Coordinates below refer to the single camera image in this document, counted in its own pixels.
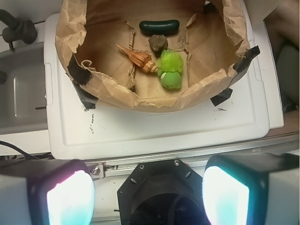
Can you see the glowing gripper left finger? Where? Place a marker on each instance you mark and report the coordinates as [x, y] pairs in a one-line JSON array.
[[46, 192]]

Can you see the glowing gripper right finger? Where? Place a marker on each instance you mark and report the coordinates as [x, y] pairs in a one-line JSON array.
[[252, 189]]

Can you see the dark green plastic pickle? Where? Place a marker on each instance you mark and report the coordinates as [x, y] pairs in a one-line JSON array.
[[159, 27]]

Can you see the white plastic bin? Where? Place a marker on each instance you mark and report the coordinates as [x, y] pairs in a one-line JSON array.
[[80, 127]]

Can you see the grey metal sink basin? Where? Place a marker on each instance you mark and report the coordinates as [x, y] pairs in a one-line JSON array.
[[22, 90]]

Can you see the green fuzzy plush toy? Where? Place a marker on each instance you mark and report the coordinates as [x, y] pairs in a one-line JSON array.
[[170, 67]]

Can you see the brown paper bag liner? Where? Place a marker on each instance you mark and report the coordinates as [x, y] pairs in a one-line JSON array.
[[212, 39]]

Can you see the orange spiral seashell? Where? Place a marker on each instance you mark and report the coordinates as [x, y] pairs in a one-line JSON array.
[[142, 59]]

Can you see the dark grey faucet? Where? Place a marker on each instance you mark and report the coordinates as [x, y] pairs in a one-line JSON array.
[[17, 29]]

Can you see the brown rock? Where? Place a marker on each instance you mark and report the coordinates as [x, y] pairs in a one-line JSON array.
[[158, 43]]

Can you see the aluminium frame rail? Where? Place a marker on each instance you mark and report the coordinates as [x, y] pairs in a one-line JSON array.
[[101, 168]]

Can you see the black octagonal mount plate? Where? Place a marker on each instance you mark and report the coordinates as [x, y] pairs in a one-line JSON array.
[[165, 192]]

